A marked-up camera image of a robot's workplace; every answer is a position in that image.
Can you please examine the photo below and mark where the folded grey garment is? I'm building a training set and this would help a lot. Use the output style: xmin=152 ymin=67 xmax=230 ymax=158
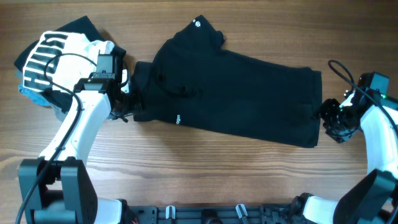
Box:
xmin=51 ymin=104 xmax=70 ymax=122

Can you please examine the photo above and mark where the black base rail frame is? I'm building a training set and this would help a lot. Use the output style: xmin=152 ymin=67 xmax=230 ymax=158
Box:
xmin=130 ymin=204 xmax=310 ymax=224

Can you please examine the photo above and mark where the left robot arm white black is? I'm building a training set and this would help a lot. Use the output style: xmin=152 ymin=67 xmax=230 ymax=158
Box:
xmin=16 ymin=78 xmax=139 ymax=223

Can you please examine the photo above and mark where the folded blue garment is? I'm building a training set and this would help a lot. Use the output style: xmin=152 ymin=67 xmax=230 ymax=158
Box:
xmin=18 ymin=83 xmax=50 ymax=107

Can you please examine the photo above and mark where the black t-shirt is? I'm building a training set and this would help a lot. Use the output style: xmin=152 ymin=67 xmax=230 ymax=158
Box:
xmin=134 ymin=16 xmax=322 ymax=147

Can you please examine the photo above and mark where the white shirt black print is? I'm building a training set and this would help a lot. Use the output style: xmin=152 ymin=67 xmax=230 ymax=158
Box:
xmin=22 ymin=31 xmax=115 ymax=92

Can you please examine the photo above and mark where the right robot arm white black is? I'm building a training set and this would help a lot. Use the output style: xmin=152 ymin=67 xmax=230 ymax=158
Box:
xmin=289 ymin=96 xmax=397 ymax=223

